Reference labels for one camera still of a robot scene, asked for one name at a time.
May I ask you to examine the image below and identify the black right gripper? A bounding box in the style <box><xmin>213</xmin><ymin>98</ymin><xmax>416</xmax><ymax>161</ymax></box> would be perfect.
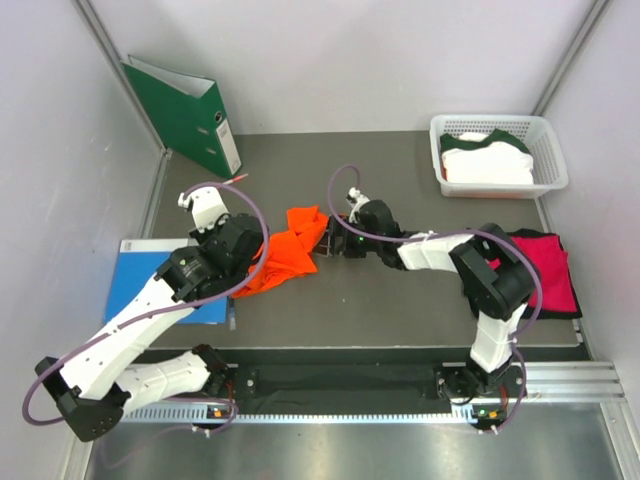
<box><xmin>312</xmin><ymin>216</ymin><xmax>382</xmax><ymax>259</ymax></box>

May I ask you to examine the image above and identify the orange t shirt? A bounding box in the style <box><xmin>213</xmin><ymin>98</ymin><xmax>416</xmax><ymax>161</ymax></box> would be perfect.
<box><xmin>232</xmin><ymin>205</ymin><xmax>329</xmax><ymax>299</ymax></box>

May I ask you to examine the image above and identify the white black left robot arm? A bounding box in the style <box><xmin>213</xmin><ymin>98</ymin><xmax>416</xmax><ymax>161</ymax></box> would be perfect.
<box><xmin>35</xmin><ymin>214</ymin><xmax>269</xmax><ymax>442</ymax></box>

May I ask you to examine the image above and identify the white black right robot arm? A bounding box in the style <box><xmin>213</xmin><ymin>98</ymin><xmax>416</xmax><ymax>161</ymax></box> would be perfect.
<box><xmin>314</xmin><ymin>194</ymin><xmax>537</xmax><ymax>397</ymax></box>

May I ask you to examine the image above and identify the red white pen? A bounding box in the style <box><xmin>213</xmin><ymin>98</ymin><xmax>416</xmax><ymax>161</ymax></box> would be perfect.
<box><xmin>223</xmin><ymin>173</ymin><xmax>248</xmax><ymax>185</ymax></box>

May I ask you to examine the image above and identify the blue clip file folder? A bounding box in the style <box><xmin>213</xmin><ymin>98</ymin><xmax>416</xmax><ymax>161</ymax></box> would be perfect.
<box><xmin>104</xmin><ymin>238</ymin><xmax>236</xmax><ymax>329</ymax></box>

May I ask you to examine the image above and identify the green lever arch binder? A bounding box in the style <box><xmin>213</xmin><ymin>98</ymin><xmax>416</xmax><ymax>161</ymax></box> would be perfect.
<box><xmin>122</xmin><ymin>55</ymin><xmax>242</xmax><ymax>179</ymax></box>

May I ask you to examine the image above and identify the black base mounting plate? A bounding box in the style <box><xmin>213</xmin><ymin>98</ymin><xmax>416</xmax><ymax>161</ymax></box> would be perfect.
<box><xmin>229</xmin><ymin>363</ymin><xmax>519</xmax><ymax>416</ymax></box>

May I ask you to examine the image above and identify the dark green t shirt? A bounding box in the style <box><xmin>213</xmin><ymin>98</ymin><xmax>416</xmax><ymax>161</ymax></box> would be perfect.
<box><xmin>440</xmin><ymin>129</ymin><xmax>530</xmax><ymax>154</ymax></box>

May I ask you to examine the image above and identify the white folded t shirt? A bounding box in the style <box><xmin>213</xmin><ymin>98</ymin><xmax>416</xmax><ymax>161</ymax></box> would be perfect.
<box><xmin>440</xmin><ymin>132</ymin><xmax>534</xmax><ymax>185</ymax></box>

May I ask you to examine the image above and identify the white plastic basket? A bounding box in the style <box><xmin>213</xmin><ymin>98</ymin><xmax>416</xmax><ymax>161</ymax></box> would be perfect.
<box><xmin>429</xmin><ymin>114</ymin><xmax>568</xmax><ymax>199</ymax></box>

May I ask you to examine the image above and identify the black folded t shirt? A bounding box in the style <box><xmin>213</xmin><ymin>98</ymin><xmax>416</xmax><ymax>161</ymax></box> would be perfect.
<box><xmin>494</xmin><ymin>227</ymin><xmax>584</xmax><ymax>321</ymax></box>

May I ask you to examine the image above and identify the magenta folded t shirt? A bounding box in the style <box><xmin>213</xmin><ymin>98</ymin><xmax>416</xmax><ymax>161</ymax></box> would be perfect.
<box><xmin>487</xmin><ymin>234</ymin><xmax>580</xmax><ymax>315</ymax></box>

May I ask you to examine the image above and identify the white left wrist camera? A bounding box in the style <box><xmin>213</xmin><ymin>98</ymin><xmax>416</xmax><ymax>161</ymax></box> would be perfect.
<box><xmin>178</xmin><ymin>187</ymin><xmax>229</xmax><ymax>233</ymax></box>

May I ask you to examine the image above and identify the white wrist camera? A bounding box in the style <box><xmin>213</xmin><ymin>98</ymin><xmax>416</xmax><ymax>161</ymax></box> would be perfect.
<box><xmin>178</xmin><ymin>187</ymin><xmax>229</xmax><ymax>233</ymax></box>
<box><xmin>346</xmin><ymin>187</ymin><xmax>370</xmax><ymax>223</ymax></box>

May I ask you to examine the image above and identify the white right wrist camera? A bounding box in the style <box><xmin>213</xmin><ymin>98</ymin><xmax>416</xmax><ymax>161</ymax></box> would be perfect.
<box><xmin>346</xmin><ymin>187</ymin><xmax>370</xmax><ymax>223</ymax></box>

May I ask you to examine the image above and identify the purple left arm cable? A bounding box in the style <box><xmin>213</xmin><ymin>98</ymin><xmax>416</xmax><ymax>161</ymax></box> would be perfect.
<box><xmin>20</xmin><ymin>183</ymin><xmax>271</xmax><ymax>441</ymax></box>

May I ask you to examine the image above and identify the aluminium rail frame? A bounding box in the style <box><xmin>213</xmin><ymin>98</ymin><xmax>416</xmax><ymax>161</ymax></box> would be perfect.
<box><xmin>62</xmin><ymin>351</ymin><xmax>639</xmax><ymax>479</ymax></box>

